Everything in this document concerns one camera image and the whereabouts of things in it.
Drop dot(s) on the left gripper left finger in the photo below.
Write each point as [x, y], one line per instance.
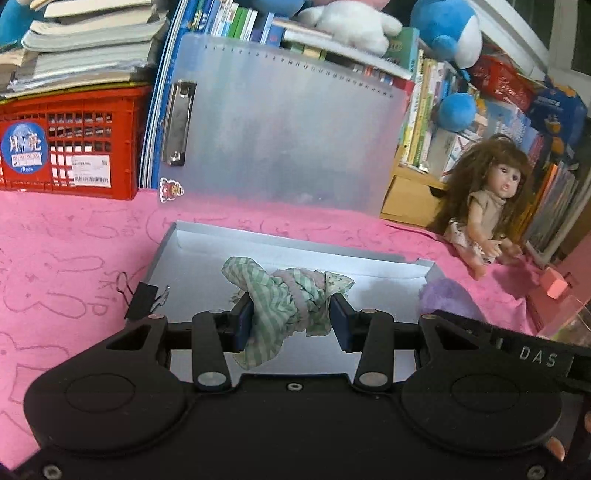
[214, 333]

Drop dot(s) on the black binder clip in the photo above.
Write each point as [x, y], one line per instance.
[141, 301]

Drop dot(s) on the blue white penguin plush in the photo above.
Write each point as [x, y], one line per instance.
[451, 28]

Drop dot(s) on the purple plush toy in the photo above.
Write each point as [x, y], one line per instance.
[449, 296]

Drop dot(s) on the stack of books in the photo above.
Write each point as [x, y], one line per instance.
[53, 45]

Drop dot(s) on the wooden desk drawer organizer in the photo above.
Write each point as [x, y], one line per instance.
[413, 198]

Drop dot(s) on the red plastic basket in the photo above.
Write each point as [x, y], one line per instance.
[81, 141]

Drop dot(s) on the white pink bunny plush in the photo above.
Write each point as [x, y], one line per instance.
[353, 23]

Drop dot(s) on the blue plush ball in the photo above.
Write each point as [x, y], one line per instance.
[457, 112]

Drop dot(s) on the grey cardboard box tray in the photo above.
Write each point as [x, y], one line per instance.
[206, 268]

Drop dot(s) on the person right hand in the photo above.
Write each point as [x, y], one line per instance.
[581, 435]

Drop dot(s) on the translucent clipboard folder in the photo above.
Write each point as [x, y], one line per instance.
[264, 124]

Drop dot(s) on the green checked scrunchie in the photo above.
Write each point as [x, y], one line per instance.
[285, 302]

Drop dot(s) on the long haired baby doll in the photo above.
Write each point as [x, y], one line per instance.
[482, 202]

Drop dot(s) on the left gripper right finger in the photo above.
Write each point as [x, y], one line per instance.
[370, 332]

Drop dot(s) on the clear glass cup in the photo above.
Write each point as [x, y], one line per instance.
[570, 325]

